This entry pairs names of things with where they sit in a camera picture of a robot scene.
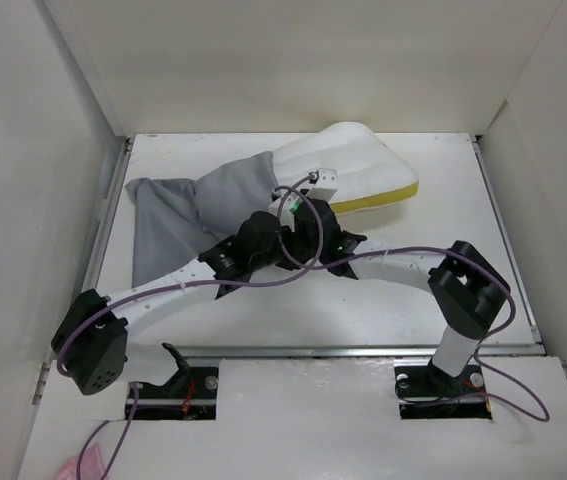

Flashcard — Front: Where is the white pillow yellow edge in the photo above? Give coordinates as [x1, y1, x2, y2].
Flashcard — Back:
[272, 122, 419, 214]

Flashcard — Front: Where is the grey pillowcase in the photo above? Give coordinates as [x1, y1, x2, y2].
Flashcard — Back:
[126, 151, 277, 287]

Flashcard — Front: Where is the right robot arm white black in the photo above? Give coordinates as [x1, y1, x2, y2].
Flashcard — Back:
[274, 198, 513, 406]

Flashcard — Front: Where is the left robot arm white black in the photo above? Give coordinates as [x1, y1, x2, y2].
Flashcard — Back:
[51, 211, 282, 397]

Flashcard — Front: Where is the pink bubble wrap piece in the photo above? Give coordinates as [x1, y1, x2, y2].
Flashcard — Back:
[55, 444, 107, 480]

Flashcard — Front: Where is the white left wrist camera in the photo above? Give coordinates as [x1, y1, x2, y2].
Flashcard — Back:
[268, 195, 300, 230]

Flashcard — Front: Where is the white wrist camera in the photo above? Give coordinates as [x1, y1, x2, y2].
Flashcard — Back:
[306, 168, 338, 202]
[268, 195, 300, 230]

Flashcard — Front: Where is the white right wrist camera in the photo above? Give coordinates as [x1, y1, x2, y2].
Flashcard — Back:
[306, 168, 338, 202]

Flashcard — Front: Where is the aluminium front rail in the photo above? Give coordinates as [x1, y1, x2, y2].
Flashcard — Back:
[62, 344, 547, 361]

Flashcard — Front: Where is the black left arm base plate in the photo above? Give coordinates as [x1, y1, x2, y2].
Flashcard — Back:
[124, 343, 219, 421]

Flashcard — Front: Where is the aluminium left rail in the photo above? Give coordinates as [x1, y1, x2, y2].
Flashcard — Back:
[60, 137, 134, 359]

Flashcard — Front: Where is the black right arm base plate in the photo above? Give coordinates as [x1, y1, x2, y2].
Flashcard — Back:
[394, 364, 492, 420]

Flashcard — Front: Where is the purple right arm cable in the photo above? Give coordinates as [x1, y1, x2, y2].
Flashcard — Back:
[277, 169, 550, 422]

